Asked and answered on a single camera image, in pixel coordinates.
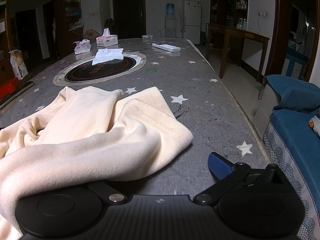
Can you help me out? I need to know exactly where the cream garment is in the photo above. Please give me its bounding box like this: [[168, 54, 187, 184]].
[[1, 86, 193, 239]]

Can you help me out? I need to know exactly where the blue covered sofa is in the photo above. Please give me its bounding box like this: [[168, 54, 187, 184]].
[[253, 75, 319, 239]]

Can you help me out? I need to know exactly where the butterfly print cushion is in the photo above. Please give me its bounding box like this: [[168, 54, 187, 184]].
[[308, 113, 320, 138]]

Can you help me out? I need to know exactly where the white remote control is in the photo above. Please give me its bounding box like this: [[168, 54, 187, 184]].
[[152, 43, 181, 53]]

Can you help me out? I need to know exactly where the dark wooden side table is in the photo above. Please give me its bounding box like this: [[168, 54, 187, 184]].
[[205, 23, 270, 82]]

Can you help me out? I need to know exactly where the water dispenser with blue bottle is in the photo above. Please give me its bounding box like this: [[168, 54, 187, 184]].
[[165, 3, 176, 37]]

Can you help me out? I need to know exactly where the small flat packet on table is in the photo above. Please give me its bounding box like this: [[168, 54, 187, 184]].
[[142, 35, 153, 39]]

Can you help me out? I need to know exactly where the white refrigerator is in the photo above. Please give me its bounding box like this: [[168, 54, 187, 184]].
[[182, 0, 202, 44]]

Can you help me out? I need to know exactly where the loose white tissue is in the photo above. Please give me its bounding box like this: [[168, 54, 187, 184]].
[[92, 48, 124, 66]]

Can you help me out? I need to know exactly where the round black induction cooktop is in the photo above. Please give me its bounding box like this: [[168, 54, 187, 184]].
[[53, 53, 146, 86]]

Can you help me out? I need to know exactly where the pink tissue box with tissue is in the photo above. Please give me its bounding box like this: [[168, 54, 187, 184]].
[[96, 28, 118, 47]]

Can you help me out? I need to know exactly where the strawberry print pet bed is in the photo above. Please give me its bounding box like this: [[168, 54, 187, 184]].
[[83, 29, 101, 43]]

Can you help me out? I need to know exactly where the dark entrance door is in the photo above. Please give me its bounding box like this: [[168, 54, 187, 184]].
[[112, 0, 146, 39]]

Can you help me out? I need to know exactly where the white paper bag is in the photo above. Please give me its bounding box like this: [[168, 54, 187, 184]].
[[9, 49, 28, 80]]

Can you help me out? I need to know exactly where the red plastic stool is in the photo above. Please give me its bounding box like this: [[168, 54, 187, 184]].
[[0, 77, 20, 101]]

